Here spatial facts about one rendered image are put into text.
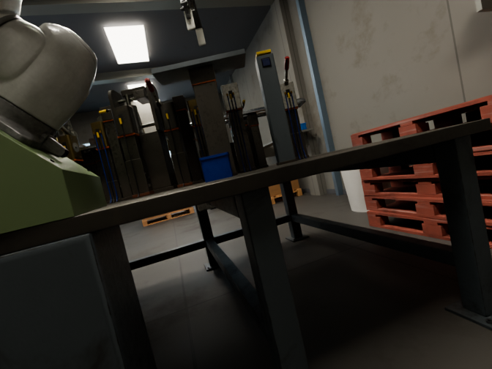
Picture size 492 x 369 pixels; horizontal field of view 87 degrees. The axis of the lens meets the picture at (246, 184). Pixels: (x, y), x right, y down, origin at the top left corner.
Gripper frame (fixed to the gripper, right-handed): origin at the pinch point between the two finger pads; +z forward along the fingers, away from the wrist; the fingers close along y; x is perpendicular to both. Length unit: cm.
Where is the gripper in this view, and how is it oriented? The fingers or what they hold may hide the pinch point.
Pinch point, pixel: (197, 35)
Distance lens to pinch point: 121.5
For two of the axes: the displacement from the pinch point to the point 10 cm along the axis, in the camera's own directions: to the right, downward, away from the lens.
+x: -9.7, 2.1, 1.5
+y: 1.3, -0.9, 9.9
